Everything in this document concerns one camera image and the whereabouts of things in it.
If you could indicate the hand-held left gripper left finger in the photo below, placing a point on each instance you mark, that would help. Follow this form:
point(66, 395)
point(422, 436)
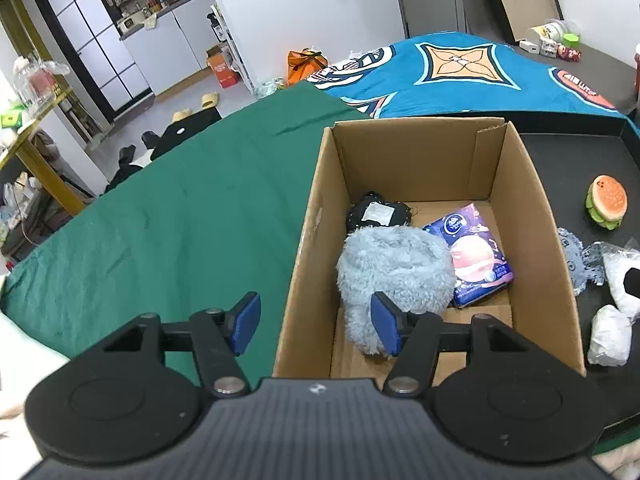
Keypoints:
point(245, 322)

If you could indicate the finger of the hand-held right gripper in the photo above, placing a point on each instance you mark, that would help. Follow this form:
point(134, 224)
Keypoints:
point(633, 290)

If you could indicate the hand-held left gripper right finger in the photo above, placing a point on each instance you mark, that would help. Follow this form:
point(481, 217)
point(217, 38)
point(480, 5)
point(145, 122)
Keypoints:
point(385, 322)

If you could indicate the clear plastic bag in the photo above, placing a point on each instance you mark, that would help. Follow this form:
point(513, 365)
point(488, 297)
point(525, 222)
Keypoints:
point(617, 260)

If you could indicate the white bundle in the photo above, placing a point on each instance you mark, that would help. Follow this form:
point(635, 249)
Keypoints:
point(610, 335)

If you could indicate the grey-blue fluffy plush toy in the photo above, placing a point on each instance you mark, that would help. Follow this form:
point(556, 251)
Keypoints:
point(395, 265)

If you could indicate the small blue lace toy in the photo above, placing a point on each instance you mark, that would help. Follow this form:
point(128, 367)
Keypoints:
point(580, 260)

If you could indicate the burger plush toy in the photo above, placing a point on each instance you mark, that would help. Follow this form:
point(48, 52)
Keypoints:
point(607, 200)

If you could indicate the brown cardboard box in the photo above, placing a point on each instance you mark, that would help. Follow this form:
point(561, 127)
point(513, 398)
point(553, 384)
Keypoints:
point(542, 240)

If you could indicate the purple tissue pack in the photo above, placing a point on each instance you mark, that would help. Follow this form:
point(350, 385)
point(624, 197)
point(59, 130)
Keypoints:
point(475, 255)

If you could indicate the black lace item with tag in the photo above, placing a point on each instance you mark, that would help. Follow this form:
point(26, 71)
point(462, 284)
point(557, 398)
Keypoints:
point(360, 212)

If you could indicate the black shallow tray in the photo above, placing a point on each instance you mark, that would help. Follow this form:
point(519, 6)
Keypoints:
point(565, 160)

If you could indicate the green cloth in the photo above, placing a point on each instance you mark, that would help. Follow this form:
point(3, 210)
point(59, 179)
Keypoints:
point(175, 220)

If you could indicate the black and white clothes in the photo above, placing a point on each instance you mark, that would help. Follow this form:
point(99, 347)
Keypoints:
point(125, 172)

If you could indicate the black slipper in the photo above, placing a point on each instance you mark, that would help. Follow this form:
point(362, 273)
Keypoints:
point(150, 139)
point(126, 155)

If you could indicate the grey folding mattress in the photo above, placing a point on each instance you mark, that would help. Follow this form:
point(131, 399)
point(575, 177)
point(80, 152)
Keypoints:
point(600, 72)

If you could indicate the blue patterned blanket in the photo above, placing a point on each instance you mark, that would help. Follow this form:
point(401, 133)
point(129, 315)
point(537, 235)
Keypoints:
point(520, 95)

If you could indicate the white fleece blanket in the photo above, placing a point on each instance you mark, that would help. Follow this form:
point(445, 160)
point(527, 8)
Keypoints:
point(20, 360)

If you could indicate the green patterned bag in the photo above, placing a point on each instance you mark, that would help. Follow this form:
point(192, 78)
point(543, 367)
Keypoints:
point(270, 88)

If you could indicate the small red toys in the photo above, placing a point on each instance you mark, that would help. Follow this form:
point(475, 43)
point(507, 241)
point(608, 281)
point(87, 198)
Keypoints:
point(570, 53)

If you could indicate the orange cardboard box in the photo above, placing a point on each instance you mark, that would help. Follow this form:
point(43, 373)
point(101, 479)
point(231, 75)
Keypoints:
point(222, 70)

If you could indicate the small white toy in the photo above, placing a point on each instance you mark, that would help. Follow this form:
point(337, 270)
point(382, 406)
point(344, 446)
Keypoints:
point(548, 47)

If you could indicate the green cup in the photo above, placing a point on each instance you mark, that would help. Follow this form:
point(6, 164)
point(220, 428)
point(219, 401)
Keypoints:
point(571, 40)

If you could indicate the orange bag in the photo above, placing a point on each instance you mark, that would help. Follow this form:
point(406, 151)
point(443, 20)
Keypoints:
point(305, 67)

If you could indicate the yellow table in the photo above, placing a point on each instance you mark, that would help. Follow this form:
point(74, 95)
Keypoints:
point(37, 160)

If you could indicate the white charger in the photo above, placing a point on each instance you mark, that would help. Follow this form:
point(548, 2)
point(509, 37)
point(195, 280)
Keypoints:
point(529, 47)

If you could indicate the white narrow rack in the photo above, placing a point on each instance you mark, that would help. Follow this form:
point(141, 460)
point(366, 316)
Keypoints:
point(232, 45)

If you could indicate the white kitchen cabinet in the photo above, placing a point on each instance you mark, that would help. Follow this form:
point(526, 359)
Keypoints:
point(170, 55)

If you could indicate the small green box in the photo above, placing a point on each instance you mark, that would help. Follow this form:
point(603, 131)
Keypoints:
point(10, 119)

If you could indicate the black framed sliding door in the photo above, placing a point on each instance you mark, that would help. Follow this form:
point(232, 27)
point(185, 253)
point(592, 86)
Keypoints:
point(95, 45)

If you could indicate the clear plastic container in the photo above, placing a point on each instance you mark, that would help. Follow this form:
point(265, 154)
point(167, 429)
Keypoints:
point(40, 80)

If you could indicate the white microwave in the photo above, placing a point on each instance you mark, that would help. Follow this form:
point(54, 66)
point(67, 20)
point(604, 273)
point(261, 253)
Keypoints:
point(130, 25)

